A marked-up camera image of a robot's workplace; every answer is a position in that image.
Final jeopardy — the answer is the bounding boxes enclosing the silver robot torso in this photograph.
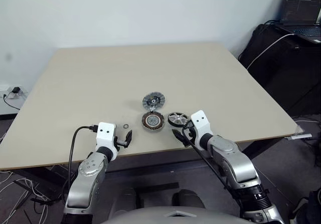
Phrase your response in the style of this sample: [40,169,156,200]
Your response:
[99,203,243,224]

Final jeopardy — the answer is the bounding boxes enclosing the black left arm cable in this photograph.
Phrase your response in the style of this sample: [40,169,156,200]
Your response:
[61,125,99,202]

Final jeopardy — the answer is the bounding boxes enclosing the white thin floor cables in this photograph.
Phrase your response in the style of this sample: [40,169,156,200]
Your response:
[0,170,50,224]

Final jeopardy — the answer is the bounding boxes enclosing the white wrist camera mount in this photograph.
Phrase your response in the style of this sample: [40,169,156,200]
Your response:
[96,122,119,155]
[190,110,214,151]

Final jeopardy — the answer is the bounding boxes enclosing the black laptop cable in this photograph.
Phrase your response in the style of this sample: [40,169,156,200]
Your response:
[260,19,284,29]

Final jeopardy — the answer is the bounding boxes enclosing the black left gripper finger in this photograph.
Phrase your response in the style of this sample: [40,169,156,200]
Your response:
[124,130,133,149]

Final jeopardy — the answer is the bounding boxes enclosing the white power strip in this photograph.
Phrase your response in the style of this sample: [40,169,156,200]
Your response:
[0,84,29,99]

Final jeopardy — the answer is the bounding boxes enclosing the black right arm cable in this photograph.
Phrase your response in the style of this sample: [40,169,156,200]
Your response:
[182,124,235,193]

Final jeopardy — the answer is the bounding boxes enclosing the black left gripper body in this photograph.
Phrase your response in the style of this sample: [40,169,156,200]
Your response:
[113,135,128,152]

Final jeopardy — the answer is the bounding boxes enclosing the copper wound motor stator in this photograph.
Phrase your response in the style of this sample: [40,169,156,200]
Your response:
[141,110,167,133]

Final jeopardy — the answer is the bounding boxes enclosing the white laptop cable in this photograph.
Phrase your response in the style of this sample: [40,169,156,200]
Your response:
[246,33,295,69]

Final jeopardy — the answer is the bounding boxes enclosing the dark rounded shape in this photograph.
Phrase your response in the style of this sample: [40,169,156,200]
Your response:
[172,188,206,209]

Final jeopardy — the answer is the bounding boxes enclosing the large black case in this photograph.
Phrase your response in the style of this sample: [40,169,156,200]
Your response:
[237,23,321,117]

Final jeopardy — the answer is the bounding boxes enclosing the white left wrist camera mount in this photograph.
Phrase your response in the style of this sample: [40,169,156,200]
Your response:
[96,122,119,155]

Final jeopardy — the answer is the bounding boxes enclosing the black power strip cable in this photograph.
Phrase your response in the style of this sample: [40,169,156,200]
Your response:
[3,92,21,110]

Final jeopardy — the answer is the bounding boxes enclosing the silver motor rotor disc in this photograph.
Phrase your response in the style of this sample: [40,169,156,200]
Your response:
[142,91,167,109]

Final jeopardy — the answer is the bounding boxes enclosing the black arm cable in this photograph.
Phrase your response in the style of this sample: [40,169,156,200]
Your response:
[182,124,235,193]
[61,125,99,202]

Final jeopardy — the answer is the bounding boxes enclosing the white bracket at table corner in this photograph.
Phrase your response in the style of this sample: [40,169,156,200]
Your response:
[287,132,312,141]

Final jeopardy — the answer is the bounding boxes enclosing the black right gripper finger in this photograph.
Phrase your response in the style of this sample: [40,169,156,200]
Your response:
[176,136,189,148]
[172,129,186,142]

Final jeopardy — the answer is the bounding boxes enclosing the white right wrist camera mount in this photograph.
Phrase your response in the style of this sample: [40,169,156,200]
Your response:
[190,110,214,151]

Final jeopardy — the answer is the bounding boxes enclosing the black silver wheel part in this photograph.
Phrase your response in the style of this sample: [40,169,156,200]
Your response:
[167,111,189,128]

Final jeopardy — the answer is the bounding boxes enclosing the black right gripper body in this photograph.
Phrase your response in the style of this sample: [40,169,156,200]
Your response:
[182,122,199,148]

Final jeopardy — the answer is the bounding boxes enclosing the black open laptop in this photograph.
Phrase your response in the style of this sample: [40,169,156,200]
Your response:
[275,0,321,45]

